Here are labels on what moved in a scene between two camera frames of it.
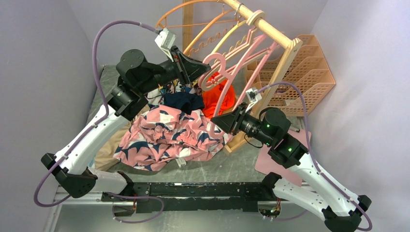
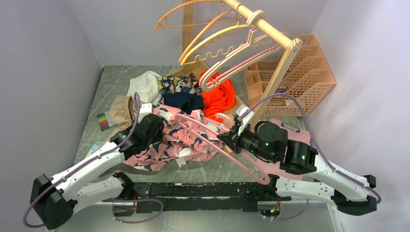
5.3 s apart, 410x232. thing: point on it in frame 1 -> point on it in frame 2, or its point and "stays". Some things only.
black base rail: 219,198 stays
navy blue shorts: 187,102 stays
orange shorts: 211,97 stays
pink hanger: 266,44 -> 197,126
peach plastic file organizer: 307,82 stays
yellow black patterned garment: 175,86 stays
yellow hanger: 239,22 -> 231,49
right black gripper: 230,122 -> 227,137
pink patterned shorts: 160,133 stays
